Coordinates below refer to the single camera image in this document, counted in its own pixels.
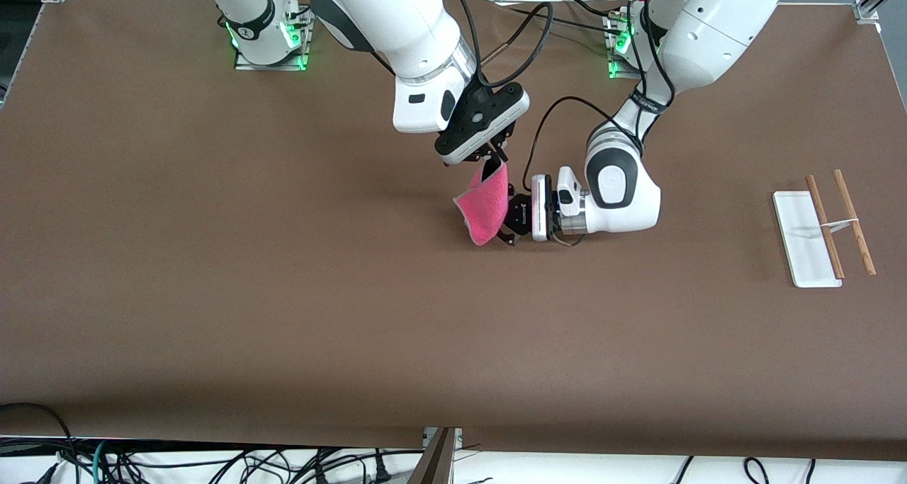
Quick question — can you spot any pink towel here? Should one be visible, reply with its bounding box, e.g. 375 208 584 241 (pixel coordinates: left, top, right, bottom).
453 159 511 247

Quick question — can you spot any brown table cover sheet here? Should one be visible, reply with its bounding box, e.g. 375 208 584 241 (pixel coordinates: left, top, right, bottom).
0 0 907 462

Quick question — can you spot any wooden chopsticks pair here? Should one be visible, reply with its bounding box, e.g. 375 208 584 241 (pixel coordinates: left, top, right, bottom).
772 169 877 288

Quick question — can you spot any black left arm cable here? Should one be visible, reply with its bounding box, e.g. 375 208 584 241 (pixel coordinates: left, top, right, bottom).
523 0 677 247

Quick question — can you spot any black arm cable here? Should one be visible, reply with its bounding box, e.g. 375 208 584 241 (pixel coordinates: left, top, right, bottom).
443 0 555 91
523 0 677 247

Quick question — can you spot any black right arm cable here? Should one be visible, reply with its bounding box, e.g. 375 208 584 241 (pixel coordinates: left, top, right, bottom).
443 0 555 91

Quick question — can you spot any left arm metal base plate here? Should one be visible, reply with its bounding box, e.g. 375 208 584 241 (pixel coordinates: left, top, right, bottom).
608 16 683 81

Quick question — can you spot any long black cable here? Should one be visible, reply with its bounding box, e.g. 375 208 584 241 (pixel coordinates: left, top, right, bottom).
489 0 629 37

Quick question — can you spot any short black cable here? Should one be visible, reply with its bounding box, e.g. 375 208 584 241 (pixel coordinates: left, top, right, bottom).
563 0 624 19

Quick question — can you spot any metal table frame bracket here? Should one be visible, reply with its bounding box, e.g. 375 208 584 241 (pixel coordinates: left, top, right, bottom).
411 427 463 484

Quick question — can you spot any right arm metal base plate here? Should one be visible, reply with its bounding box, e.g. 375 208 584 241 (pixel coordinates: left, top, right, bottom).
234 6 313 72

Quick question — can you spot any black cable with plug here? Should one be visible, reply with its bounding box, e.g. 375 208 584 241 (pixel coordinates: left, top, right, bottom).
358 450 392 483

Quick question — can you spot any teal cable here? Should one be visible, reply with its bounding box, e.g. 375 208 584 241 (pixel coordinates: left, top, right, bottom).
91 440 111 484

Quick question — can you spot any thick black looped cable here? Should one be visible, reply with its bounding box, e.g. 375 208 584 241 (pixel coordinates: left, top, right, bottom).
0 403 80 484

